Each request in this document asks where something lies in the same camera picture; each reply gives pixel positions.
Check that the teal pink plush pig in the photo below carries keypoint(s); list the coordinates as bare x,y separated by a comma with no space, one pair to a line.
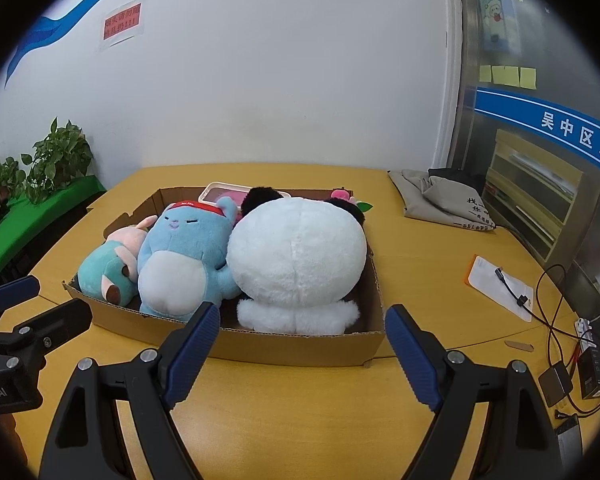
109,273

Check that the green potted plant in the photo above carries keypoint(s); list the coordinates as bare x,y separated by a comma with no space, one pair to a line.
62,157

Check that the clear white phone case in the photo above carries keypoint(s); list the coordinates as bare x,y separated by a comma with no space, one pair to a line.
238,194

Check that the yellow sticky notes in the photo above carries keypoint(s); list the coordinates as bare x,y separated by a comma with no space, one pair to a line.
505,75

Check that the yellow wooden cabinet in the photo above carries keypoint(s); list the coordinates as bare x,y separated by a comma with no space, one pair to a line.
547,196

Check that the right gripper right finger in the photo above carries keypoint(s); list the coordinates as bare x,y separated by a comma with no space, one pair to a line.
517,442

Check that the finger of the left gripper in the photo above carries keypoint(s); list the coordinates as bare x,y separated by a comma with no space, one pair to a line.
49,330
18,291

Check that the blue banner sign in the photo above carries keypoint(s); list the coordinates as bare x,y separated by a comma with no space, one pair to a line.
571,129

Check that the brown cardboard box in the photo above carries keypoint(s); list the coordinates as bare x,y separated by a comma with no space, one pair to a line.
355,347

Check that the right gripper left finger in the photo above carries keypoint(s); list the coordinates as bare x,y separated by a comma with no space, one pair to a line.
86,440

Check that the blue plush cat red headband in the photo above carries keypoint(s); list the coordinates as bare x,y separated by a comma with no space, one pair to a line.
182,261

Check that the cartoon sheep poster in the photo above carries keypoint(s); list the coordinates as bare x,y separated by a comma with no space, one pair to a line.
499,25

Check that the pink plush bear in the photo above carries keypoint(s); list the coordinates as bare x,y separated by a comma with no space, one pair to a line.
345,199

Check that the black power adapter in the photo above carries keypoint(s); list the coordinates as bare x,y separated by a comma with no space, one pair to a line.
555,383

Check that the white black plush panda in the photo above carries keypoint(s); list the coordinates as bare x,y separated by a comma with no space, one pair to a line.
296,260

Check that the red wall notice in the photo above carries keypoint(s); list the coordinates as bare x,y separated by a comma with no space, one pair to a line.
122,24

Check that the white paper card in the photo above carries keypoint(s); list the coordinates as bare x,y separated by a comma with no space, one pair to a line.
512,294

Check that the grey cloth bag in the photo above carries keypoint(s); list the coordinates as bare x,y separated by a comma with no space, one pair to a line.
441,200

